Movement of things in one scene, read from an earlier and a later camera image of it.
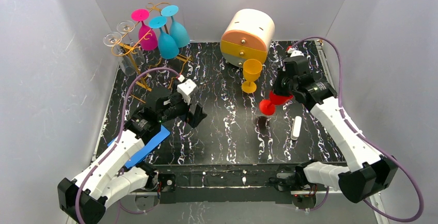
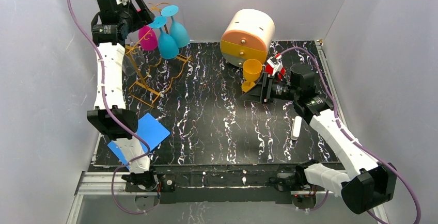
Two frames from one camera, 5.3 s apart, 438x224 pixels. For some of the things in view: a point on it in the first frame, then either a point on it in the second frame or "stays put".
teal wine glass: [180, 36] stays put
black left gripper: [190, 112] → [137, 13]
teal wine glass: [168, 48] stays put
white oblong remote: [296, 128] stays put
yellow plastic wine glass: [252, 68] stays put
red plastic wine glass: [267, 107] → [269, 69]
